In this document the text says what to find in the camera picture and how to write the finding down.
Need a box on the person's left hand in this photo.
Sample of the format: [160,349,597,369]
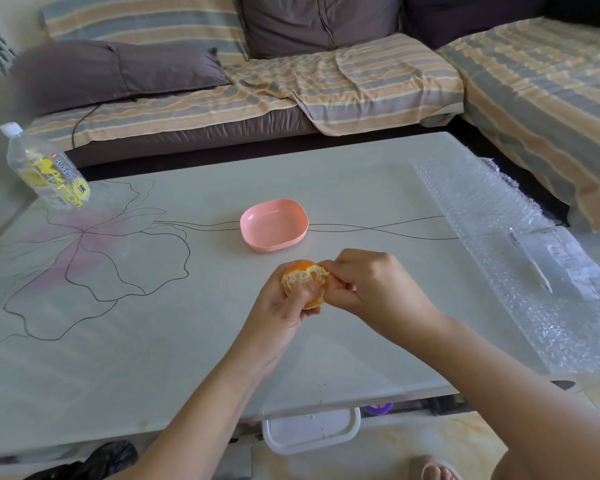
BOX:
[225,262,326,381]

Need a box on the person's right hand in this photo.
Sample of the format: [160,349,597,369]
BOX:
[319,248,453,348]

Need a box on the orange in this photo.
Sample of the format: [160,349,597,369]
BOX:
[281,260,331,311]

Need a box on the pink plastic dish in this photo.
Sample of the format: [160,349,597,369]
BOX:
[239,198,309,253]

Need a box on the person's left forearm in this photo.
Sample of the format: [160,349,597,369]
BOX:
[109,344,269,480]

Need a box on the person's right forearm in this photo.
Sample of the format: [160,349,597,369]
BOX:
[419,317,600,480]

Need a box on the person's right foot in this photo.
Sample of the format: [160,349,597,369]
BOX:
[409,454,463,480]

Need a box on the person's right leg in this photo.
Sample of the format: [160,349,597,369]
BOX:
[489,444,536,480]

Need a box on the white plastic container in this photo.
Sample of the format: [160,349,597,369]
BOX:
[261,407,362,455]

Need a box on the clear bubble wrap sheet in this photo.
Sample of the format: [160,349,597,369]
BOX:
[412,154,600,375]

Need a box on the black box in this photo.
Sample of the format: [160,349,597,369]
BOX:
[429,394,476,415]

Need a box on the thin white stick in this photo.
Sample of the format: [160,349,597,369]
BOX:
[509,228,555,295]

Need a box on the clear plastic bag paper label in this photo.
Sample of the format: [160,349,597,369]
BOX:
[507,225,600,301]

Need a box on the dark brown sofa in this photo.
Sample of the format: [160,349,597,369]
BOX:
[65,107,571,225]

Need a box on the striped sofa sheet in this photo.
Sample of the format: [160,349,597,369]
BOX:
[25,33,465,151]
[437,17,600,233]

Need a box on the black plastic bag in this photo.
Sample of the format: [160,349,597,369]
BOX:
[22,439,140,480]

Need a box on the clear bottle yellow label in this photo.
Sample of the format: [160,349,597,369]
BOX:
[0,122,91,211]

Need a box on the grey upright cushion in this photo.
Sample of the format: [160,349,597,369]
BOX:
[237,0,403,59]

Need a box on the dark purple cushion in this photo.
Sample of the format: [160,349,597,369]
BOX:
[401,0,553,49]

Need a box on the grey flat pillow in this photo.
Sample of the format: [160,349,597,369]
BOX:
[12,40,230,118]

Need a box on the black garment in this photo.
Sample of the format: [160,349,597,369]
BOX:
[545,0,600,31]

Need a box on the black cable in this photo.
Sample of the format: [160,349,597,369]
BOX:
[71,102,101,149]

